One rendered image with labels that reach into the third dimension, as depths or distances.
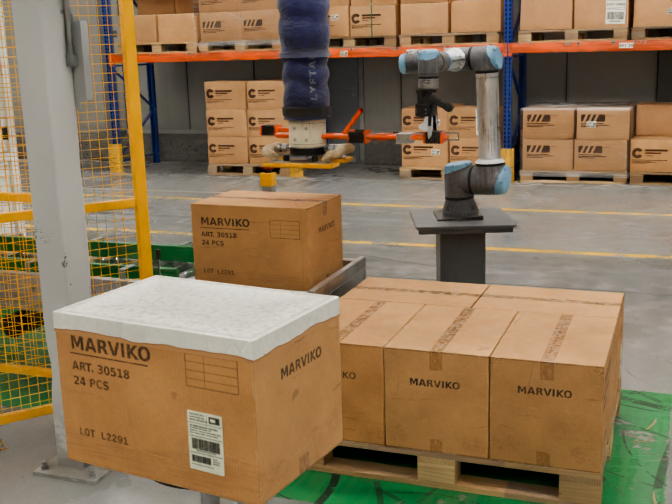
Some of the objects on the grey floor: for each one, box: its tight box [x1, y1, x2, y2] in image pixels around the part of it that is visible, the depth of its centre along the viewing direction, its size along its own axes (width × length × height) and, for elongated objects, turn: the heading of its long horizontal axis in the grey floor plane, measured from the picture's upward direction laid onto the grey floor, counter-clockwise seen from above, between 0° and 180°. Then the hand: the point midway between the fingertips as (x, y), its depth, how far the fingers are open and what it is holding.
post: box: [260, 172, 277, 192], centre depth 503 cm, size 7×7×100 cm
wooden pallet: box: [308, 379, 622, 504], centre depth 396 cm, size 120×100×14 cm
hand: (433, 135), depth 407 cm, fingers closed on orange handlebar, 9 cm apart
